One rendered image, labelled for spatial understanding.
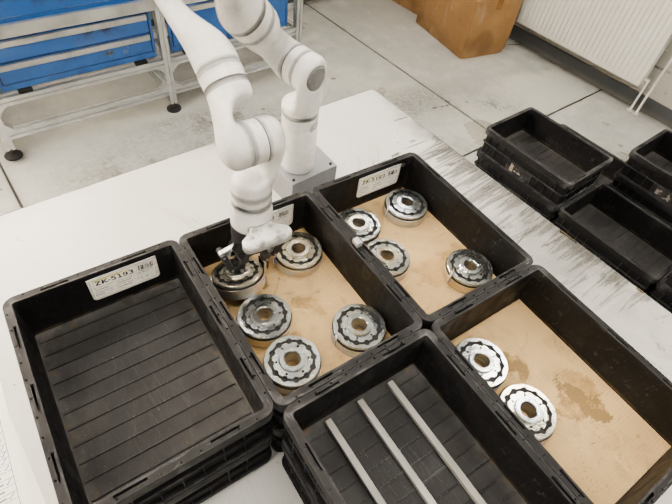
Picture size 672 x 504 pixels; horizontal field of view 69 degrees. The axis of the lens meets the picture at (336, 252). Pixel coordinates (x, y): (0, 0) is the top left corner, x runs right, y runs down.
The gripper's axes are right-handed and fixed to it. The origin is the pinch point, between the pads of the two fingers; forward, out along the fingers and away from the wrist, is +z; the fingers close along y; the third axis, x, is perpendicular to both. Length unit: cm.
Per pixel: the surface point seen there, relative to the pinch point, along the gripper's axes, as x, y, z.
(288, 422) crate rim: 33.0, 10.4, -6.4
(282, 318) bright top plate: 13.0, 0.1, 0.3
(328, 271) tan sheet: 5.6, -15.3, 3.3
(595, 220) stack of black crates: 7, -146, 45
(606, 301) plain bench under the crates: 40, -80, 14
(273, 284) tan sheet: 3.1, -3.4, 3.6
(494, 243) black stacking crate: 20, -48, -5
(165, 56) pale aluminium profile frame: -184, -43, 56
